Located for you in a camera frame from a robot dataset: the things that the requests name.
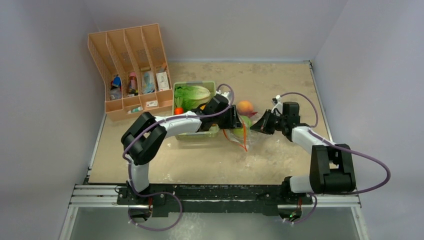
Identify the pink plastic file organizer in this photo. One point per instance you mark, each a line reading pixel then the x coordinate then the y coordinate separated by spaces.
pixel 134 68

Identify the fake napa cabbage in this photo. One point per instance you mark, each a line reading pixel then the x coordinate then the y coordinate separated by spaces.
pixel 190 97

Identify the white staples box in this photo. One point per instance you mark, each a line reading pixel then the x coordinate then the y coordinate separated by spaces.
pixel 152 104

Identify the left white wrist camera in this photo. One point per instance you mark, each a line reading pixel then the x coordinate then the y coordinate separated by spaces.
pixel 227 94

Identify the blue object in organizer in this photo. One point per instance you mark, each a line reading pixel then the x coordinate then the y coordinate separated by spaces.
pixel 116 82

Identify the light blue packet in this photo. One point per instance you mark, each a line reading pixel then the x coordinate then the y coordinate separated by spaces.
pixel 148 82

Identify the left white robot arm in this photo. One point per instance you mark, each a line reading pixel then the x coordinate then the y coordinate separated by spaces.
pixel 142 141

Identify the green white glue stick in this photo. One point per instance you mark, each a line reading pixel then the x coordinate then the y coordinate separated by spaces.
pixel 135 110

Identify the clear zip top bag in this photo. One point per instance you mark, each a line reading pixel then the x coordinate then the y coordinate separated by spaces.
pixel 248 142

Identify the fake green cabbage head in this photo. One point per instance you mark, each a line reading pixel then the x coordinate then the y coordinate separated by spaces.
pixel 245 129

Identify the fake peach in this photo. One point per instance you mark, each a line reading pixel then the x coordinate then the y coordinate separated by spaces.
pixel 244 108

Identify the pink capped bottle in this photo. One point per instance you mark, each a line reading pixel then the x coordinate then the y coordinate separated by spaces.
pixel 132 84

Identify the fake red chili pepper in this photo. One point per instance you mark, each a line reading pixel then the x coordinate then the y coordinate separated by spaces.
pixel 252 114

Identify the white packaged item card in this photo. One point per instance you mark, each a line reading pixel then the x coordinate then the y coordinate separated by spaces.
pixel 162 81

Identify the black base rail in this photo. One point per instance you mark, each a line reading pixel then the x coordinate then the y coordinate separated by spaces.
pixel 269 200

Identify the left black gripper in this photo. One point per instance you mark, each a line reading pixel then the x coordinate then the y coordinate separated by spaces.
pixel 233 122

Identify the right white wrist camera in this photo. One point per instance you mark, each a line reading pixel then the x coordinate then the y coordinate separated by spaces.
pixel 277 105

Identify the fake orange carrot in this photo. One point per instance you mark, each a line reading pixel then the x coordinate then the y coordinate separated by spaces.
pixel 178 106

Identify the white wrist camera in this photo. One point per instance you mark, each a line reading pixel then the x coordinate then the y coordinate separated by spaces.
pixel 277 105
pixel 227 94

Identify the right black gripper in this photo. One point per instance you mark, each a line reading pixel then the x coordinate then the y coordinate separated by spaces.
pixel 272 121

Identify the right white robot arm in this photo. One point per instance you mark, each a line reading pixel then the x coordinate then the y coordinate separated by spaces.
pixel 331 168

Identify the light green plastic basket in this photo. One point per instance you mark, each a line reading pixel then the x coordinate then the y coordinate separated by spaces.
pixel 213 131

